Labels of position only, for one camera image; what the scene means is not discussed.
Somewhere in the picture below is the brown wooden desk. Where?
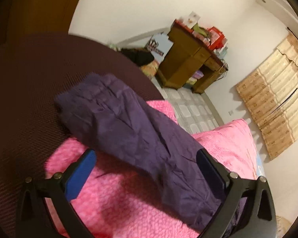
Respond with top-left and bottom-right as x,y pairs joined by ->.
156,20 -> 228,93

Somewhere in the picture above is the grey patterned mattress sheet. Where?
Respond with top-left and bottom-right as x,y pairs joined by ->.
152,78 -> 224,134

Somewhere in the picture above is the beige patterned curtain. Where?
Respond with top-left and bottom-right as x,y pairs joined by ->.
236,33 -> 298,160

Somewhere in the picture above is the white printed shopping bag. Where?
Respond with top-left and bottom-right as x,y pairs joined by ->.
145,33 -> 173,64

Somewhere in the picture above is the clutter on desk top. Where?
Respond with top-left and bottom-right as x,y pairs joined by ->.
174,11 -> 228,60

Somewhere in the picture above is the purple puffer jacket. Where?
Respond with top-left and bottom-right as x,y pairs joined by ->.
54,72 -> 248,238

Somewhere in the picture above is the black cloth pile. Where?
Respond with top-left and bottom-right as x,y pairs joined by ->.
119,48 -> 154,67

